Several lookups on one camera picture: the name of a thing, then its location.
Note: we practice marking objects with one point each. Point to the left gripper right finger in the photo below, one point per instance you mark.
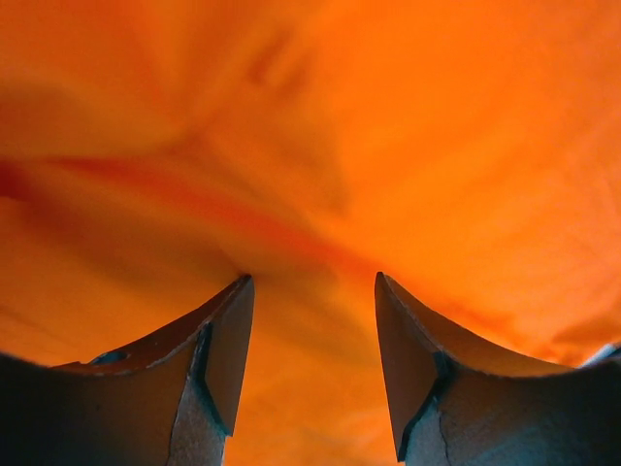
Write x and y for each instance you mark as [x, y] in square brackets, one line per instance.
[455, 398]

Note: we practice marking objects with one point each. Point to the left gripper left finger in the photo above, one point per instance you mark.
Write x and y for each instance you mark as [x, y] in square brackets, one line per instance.
[169, 398]

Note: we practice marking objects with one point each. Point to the orange t shirt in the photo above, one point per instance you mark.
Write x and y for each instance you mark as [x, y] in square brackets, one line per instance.
[152, 151]

